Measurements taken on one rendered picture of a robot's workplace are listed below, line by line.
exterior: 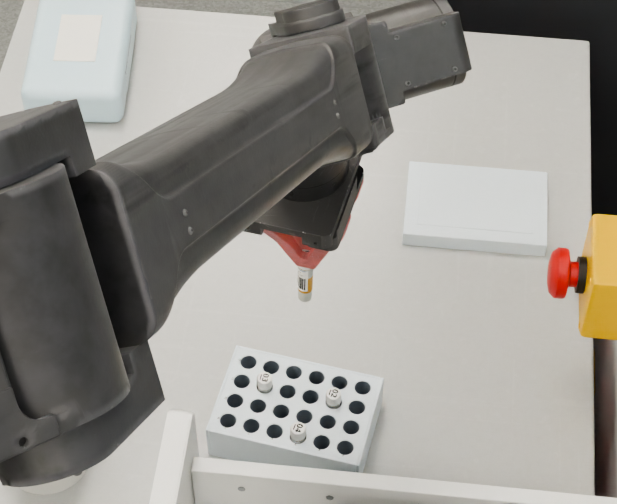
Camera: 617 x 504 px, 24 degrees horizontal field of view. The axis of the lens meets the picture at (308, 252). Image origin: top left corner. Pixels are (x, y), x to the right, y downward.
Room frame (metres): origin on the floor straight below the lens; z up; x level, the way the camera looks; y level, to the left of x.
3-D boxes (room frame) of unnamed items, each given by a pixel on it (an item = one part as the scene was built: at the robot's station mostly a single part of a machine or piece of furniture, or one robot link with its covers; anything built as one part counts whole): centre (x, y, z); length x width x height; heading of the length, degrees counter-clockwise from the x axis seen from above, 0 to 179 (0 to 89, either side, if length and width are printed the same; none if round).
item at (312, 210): (0.63, 0.00, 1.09); 0.10 x 0.07 x 0.07; 163
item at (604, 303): (0.69, -0.24, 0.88); 0.07 x 0.05 x 0.07; 174
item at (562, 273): (0.69, -0.20, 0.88); 0.04 x 0.03 x 0.04; 174
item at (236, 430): (0.62, 0.01, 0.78); 0.12 x 0.08 x 0.04; 75
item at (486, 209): (0.85, -0.15, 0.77); 0.13 x 0.09 x 0.02; 84
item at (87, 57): (1.03, 0.22, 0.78); 0.15 x 0.10 x 0.04; 179
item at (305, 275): (0.63, 0.00, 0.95); 0.01 x 0.01 x 0.05
